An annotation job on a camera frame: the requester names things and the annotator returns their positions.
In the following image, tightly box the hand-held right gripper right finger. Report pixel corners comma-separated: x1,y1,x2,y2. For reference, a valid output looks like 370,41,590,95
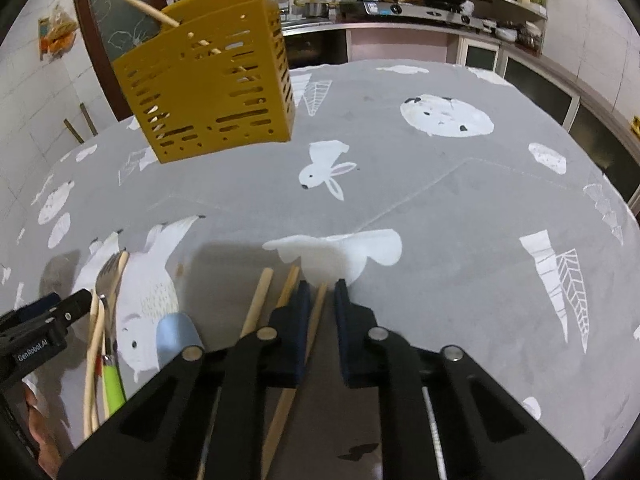
333,278,584,480

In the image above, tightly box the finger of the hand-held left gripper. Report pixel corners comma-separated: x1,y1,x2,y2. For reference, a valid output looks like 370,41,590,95
0,293,62,332
0,288,96,377

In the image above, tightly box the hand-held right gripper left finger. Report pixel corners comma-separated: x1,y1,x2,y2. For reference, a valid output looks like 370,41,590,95
57,280,312,480

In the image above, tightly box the wooden chopstick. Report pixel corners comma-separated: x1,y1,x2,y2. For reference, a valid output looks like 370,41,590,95
120,0,248,73
274,266,301,311
260,283,329,480
239,267,275,339

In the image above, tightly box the cream chopstick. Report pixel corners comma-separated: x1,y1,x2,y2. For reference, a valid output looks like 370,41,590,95
83,291,101,438
95,251,131,423

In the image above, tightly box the green frog-handled spatula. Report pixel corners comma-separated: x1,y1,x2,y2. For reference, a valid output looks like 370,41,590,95
95,255,128,418

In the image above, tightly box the light blue spoon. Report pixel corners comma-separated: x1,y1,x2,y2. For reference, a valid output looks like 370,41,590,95
156,312,206,356

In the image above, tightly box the yellow perforated utensil basket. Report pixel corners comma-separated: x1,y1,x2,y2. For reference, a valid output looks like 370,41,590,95
112,0,297,165

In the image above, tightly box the person's left hand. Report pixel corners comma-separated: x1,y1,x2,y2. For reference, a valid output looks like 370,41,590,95
23,391,65,477

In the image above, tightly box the grey rabbit print tablecloth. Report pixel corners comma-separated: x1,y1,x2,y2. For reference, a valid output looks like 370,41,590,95
0,57,640,480

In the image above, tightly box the hanging plastic bag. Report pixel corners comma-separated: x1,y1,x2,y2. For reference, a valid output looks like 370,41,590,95
39,4,81,63

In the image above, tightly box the steel gas stove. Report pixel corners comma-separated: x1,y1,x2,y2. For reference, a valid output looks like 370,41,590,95
339,0,496,31

